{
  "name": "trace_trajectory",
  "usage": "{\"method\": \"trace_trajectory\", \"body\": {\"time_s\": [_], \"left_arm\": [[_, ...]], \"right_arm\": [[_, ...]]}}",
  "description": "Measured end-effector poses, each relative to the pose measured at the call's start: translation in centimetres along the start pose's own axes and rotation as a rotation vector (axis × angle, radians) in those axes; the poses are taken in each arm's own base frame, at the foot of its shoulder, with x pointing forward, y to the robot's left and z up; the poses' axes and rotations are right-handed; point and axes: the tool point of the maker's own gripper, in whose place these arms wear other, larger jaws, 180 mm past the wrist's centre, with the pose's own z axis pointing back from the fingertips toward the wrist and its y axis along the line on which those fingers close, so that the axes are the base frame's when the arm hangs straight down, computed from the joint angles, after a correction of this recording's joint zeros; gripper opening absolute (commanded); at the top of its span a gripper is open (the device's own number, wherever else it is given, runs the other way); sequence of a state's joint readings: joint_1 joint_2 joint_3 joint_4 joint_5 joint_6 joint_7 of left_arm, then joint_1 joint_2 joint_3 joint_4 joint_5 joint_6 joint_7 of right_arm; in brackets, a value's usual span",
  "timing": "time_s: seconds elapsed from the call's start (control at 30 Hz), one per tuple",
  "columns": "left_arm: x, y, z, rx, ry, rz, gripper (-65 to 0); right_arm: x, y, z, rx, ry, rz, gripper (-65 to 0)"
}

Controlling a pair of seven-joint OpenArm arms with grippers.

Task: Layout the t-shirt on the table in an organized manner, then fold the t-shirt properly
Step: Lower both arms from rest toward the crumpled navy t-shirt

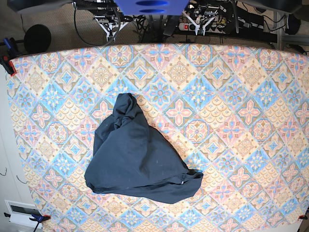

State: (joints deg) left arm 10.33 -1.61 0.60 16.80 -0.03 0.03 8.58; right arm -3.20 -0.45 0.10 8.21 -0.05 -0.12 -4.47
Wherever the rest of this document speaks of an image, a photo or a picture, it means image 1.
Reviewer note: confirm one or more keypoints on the dark navy t-shirt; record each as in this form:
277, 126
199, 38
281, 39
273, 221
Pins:
132, 158

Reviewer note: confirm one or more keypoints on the blue orange clamp top left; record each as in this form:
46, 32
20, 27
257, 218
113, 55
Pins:
5, 61

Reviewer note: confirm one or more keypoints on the blue orange clamp bottom left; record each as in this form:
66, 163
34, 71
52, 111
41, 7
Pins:
36, 218

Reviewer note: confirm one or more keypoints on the blue orange clamp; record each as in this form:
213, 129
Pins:
36, 218
5, 61

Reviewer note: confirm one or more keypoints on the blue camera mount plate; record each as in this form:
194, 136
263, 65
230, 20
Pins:
152, 7

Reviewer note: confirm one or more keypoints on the white wall outlet box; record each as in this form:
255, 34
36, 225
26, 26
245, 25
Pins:
20, 213

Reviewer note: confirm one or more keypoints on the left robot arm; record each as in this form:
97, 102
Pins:
207, 16

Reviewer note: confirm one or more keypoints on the patterned colourful tablecloth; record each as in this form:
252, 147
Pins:
238, 114

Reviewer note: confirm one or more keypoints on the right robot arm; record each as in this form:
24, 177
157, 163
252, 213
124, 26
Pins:
106, 14

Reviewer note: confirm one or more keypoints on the orange clamp bottom right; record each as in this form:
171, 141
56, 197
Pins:
303, 217

